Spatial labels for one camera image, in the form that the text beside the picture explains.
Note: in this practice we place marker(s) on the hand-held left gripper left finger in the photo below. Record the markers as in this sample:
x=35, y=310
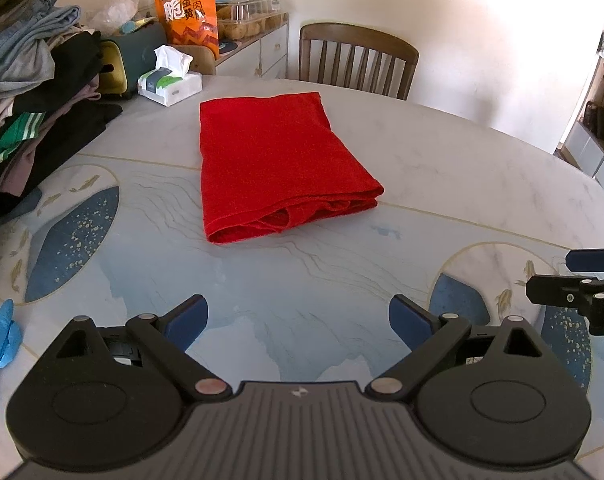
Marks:
x=187, y=320

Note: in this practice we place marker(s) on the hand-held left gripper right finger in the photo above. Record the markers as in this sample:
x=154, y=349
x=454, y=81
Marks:
x=409, y=322

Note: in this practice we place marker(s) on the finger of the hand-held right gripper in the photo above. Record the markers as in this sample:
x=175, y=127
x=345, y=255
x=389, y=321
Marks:
x=589, y=260
x=551, y=290

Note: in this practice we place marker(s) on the red t-shirt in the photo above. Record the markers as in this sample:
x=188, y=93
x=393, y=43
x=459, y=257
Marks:
x=272, y=160

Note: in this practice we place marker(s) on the white shelf unit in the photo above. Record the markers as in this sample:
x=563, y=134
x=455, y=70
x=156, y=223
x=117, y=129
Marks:
x=581, y=150

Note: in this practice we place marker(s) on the brown handbag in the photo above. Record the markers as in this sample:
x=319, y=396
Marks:
x=594, y=117

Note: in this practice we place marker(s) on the white tissue pack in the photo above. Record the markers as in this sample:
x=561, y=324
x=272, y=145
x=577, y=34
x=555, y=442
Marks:
x=172, y=90

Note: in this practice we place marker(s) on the white drawer cabinet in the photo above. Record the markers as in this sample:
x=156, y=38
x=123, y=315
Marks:
x=272, y=55

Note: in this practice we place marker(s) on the dark teal storage box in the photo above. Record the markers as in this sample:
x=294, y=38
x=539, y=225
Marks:
x=137, y=42

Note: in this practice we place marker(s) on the wooden dining chair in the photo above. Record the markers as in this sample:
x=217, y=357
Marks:
x=357, y=37

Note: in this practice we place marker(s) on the stack of folded garments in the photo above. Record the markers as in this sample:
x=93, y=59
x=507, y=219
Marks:
x=32, y=70

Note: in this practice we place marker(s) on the clear plastic pastry box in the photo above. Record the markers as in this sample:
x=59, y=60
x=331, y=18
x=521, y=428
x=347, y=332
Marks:
x=252, y=27

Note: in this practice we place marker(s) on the orange snack bag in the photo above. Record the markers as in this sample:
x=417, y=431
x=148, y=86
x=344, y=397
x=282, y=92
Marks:
x=187, y=15

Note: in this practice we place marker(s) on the white plastic bag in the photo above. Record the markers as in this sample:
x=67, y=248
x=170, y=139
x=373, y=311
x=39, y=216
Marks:
x=114, y=10

